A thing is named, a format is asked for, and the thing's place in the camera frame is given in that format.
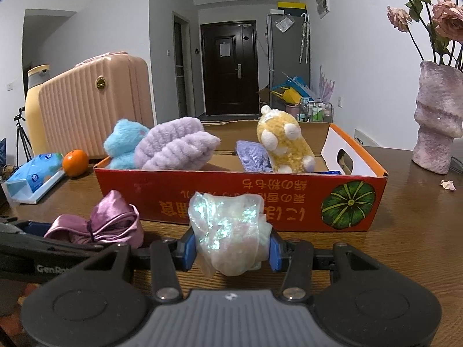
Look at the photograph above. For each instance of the fallen pink petal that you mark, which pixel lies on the fallen pink petal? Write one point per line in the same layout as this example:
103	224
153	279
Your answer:
447	185

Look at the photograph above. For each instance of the yellow plush toy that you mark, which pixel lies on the yellow plush toy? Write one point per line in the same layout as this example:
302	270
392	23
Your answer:
282	141

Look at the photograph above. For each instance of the pink bucket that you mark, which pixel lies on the pink bucket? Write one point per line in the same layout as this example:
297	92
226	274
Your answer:
292	109

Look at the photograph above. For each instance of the purple feather decoration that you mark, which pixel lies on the purple feather decoration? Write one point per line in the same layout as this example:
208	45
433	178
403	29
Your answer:
326	85

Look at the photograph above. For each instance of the light blue plush toy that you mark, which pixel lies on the light blue plush toy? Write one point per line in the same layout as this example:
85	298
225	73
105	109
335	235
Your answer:
123	141

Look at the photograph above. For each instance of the lavender fuzzy headband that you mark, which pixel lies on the lavender fuzzy headband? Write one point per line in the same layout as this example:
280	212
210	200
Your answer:
173	144

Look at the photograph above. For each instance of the dried pink rose bouquet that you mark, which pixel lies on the dried pink rose bouquet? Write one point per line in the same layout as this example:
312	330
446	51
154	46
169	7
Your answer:
448	21

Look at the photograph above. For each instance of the orange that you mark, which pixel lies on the orange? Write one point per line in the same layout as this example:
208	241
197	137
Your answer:
75	163

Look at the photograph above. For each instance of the white paper notice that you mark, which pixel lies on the white paper notice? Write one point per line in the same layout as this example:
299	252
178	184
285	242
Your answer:
224	49

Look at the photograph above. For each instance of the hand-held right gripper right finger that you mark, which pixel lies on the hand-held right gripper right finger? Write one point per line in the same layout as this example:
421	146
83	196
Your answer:
275	256

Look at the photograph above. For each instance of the blue shopping bag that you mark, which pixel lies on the blue shopping bag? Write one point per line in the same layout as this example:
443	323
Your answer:
298	85

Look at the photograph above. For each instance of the grey refrigerator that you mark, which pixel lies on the grey refrigerator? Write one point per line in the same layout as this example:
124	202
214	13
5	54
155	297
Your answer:
285	58

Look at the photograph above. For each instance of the white folded umbrella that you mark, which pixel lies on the white folded umbrella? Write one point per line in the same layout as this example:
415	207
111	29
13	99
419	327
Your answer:
308	41
302	43

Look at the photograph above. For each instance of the yellow shopping bag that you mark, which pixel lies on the yellow shopping bag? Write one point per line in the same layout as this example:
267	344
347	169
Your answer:
289	95

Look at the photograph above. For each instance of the lilac textured vase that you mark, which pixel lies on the lilac textured vase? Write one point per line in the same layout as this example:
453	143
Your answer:
434	123

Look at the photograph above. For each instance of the pink ribbed suitcase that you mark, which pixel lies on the pink ribbed suitcase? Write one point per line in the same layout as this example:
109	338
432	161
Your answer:
90	115

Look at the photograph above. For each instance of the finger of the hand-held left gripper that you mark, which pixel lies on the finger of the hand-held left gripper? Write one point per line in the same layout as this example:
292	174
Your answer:
38	228
36	242

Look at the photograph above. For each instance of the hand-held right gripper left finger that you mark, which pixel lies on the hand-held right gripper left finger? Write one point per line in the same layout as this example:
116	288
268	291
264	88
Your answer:
186	249

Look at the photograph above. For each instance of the black camera tripod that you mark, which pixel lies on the black camera tripod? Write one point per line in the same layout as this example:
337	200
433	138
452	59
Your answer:
20	119

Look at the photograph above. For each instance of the blue pocket tissue packet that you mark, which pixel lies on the blue pocket tissue packet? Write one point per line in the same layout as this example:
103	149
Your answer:
331	172

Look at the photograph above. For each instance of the dark brown entrance door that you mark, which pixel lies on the dark brown entrance door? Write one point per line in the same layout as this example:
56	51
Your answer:
228	86

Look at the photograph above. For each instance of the blue soft tissue pack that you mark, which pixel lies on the blue soft tissue pack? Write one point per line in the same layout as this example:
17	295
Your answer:
32	177

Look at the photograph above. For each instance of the purple satin scrunchie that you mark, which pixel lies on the purple satin scrunchie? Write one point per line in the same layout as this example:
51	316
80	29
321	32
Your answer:
108	220

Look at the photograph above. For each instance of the brown carton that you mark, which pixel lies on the brown carton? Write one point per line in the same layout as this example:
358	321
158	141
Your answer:
266	101

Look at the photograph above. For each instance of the red cardboard box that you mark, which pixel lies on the red cardboard box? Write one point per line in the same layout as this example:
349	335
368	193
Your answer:
162	195

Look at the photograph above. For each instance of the yellow flat box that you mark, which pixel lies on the yellow flat box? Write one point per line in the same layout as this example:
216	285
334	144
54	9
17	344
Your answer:
291	5

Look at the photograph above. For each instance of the clear plastic bag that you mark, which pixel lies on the clear plastic bag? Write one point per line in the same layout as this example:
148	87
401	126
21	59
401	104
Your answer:
284	23

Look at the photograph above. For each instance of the cream thermos jug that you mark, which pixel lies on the cream thermos jug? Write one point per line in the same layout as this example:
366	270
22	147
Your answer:
32	115

